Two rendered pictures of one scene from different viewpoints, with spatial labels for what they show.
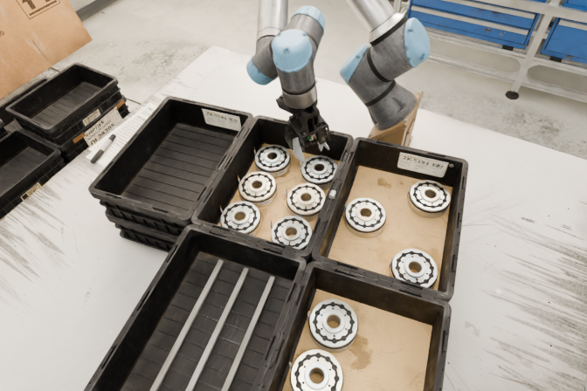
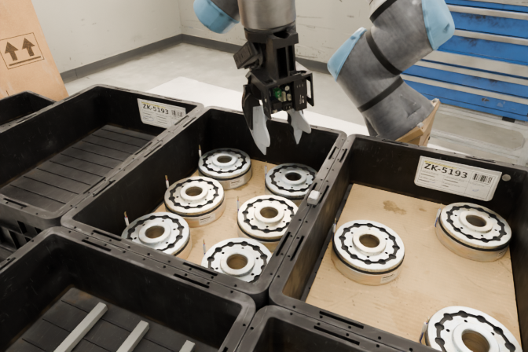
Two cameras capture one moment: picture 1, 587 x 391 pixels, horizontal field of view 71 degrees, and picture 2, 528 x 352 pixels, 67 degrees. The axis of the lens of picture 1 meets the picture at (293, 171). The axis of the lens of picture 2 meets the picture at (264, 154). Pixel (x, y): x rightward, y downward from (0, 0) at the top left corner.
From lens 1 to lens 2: 47 cm
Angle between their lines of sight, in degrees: 17
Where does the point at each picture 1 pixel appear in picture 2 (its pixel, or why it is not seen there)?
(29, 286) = not seen: outside the picture
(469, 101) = not seen: hidden behind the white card
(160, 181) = (53, 184)
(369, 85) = (369, 76)
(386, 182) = (397, 207)
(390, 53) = (401, 24)
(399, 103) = (410, 104)
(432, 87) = not seen: hidden behind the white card
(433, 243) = (496, 305)
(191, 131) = (121, 133)
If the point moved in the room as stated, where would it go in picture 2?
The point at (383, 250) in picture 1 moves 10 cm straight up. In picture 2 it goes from (402, 309) to (418, 254)
